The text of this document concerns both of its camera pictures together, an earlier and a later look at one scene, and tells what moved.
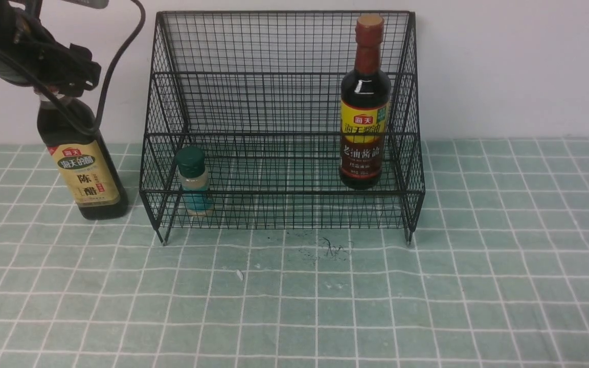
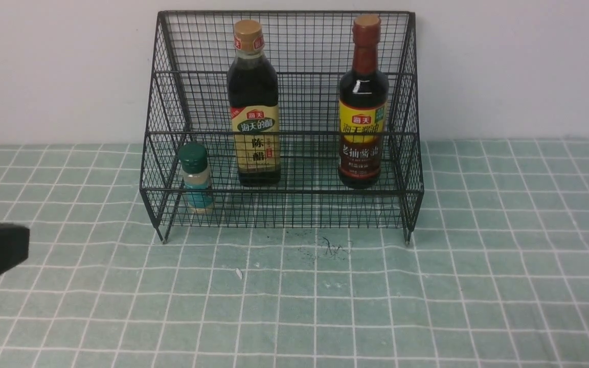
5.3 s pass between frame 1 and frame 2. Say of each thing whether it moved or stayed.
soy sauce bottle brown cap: stayed
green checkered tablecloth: stayed
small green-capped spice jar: stayed
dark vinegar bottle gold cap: moved
